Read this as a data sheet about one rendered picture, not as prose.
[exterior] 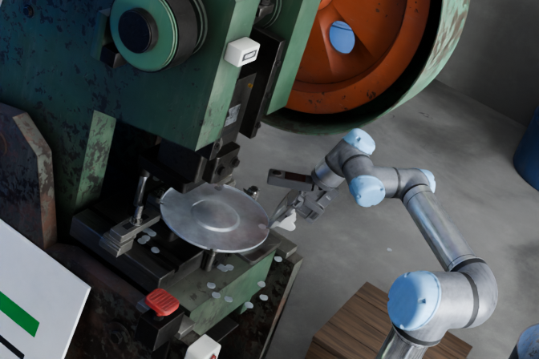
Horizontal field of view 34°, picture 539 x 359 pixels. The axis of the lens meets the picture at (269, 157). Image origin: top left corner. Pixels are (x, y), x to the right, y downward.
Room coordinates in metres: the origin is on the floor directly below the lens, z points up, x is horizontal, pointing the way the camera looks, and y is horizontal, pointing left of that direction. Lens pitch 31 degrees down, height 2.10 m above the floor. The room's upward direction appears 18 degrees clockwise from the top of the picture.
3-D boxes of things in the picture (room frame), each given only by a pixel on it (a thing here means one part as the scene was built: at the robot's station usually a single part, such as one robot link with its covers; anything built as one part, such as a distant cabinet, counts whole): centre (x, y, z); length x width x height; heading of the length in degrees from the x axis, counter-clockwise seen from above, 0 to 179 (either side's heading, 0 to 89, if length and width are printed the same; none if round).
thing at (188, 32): (1.69, 0.32, 1.31); 0.22 x 0.12 x 0.22; 65
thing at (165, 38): (1.91, 0.20, 1.33); 0.67 x 0.18 x 0.18; 155
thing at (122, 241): (1.75, 0.27, 0.76); 0.17 x 0.06 x 0.10; 155
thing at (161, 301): (1.51, 0.13, 0.72); 0.07 x 0.06 x 0.08; 65
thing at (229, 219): (1.85, 0.09, 0.78); 0.29 x 0.29 x 0.01
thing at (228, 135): (1.89, 0.16, 1.04); 0.17 x 0.15 x 0.30; 65
